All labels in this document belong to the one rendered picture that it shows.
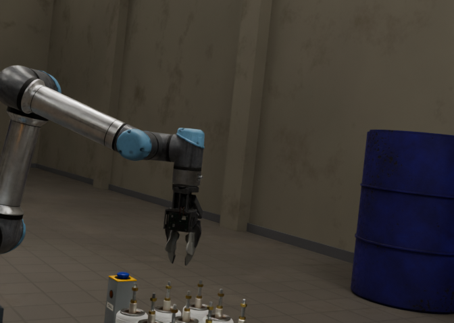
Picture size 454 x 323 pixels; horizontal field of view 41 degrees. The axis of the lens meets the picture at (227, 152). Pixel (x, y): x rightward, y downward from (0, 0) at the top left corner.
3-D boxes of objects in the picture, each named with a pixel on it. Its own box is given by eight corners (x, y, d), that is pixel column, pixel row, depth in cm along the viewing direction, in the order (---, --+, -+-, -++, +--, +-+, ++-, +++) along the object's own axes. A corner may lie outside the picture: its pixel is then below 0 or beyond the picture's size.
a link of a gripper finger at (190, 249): (180, 268, 161) (179, 232, 161) (186, 264, 167) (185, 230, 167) (192, 268, 160) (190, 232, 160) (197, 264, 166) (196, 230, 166)
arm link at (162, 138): (125, 128, 160) (166, 132, 158) (140, 130, 171) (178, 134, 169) (123, 158, 160) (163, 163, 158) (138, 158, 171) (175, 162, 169)
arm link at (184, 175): (178, 168, 169) (206, 171, 167) (175, 184, 169) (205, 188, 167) (169, 168, 161) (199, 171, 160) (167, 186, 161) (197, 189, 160)
